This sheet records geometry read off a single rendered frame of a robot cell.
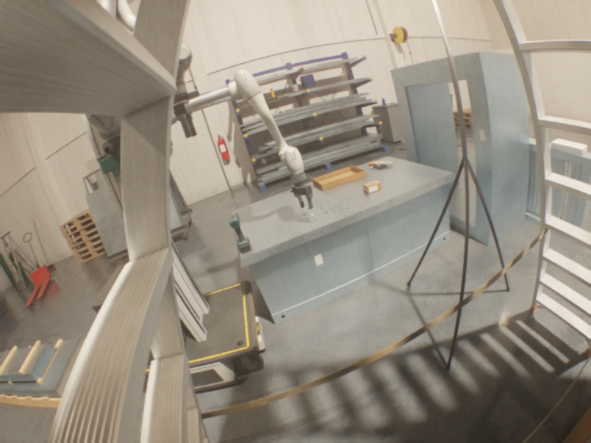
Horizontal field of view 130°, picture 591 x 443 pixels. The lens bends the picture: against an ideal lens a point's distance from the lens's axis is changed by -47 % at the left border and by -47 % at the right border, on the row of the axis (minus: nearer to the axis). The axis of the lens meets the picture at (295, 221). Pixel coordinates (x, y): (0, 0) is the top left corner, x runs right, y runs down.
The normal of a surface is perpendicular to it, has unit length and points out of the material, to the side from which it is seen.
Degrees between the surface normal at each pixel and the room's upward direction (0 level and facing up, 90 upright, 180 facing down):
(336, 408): 0
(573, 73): 90
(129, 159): 92
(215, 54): 90
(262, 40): 90
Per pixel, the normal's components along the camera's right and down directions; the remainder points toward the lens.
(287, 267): 0.27, 0.33
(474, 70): -0.94, 0.33
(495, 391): -0.27, -0.87
